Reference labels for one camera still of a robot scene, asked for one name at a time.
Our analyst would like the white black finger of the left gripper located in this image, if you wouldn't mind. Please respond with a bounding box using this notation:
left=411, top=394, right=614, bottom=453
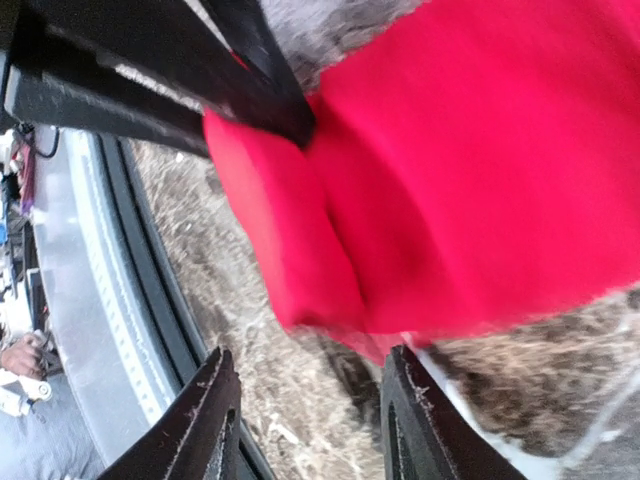
left=1, top=49, right=208, bottom=157

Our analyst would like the white slotted cable duct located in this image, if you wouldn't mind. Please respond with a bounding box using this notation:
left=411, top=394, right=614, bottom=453
left=70, top=135, right=174, bottom=438

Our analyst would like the red santa sock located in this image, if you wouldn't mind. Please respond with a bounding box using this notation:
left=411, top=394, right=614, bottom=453
left=204, top=1, right=639, bottom=361

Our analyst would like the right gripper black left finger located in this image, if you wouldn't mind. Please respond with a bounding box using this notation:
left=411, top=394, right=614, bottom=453
left=100, top=348, right=241, bottom=480

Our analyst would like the operator hand with controller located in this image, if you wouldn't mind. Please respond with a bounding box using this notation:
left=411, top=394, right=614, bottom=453
left=1, top=333, right=53, bottom=418

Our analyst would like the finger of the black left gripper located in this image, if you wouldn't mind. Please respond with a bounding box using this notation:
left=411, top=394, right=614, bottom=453
left=29, top=1, right=316, bottom=147

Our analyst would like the black front rail base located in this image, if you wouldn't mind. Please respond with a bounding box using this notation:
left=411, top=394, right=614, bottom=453
left=97, top=135, right=275, bottom=479

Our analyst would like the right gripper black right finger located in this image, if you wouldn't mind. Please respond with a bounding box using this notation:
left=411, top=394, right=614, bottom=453
left=381, top=345, right=524, bottom=480

